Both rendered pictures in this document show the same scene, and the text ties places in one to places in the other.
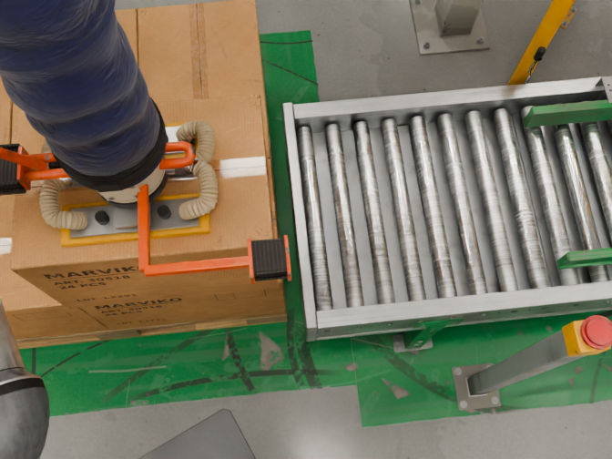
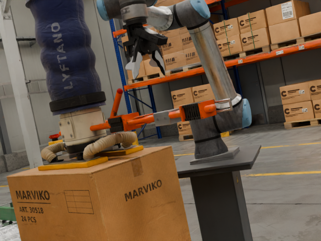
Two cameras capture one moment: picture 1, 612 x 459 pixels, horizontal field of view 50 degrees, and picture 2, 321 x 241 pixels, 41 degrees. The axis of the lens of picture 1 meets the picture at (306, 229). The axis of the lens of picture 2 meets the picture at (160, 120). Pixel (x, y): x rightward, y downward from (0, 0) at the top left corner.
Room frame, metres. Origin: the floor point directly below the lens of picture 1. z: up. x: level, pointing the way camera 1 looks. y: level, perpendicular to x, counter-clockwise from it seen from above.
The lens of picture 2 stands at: (1.51, 1.94, 1.14)
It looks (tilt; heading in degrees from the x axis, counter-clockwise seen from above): 3 degrees down; 230
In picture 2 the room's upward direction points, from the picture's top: 11 degrees counter-clockwise
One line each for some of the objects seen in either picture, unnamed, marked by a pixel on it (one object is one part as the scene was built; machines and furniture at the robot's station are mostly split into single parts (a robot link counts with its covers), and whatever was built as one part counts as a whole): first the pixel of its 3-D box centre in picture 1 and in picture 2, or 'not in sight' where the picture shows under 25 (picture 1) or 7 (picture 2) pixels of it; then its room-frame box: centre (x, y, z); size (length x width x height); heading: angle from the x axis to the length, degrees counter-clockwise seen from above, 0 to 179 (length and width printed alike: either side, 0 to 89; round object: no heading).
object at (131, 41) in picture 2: not in sight; (138, 38); (0.56, 0.79, 1.35); 0.09 x 0.08 x 0.12; 96
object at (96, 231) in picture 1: (134, 217); (107, 149); (0.53, 0.39, 0.97); 0.34 x 0.10 x 0.05; 96
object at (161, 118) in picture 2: not in sight; (167, 117); (0.57, 0.86, 1.07); 0.07 x 0.07 x 0.04; 6
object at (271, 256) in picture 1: (269, 260); not in sight; (0.40, 0.08, 1.07); 0.09 x 0.08 x 0.05; 6
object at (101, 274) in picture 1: (158, 208); (96, 208); (0.64, 0.39, 0.75); 0.60 x 0.40 x 0.40; 96
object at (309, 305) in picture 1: (299, 211); not in sight; (0.69, 0.02, 0.58); 0.70 x 0.03 x 0.06; 7
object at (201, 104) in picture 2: not in sight; (197, 110); (0.56, 1.00, 1.08); 0.08 x 0.07 x 0.05; 96
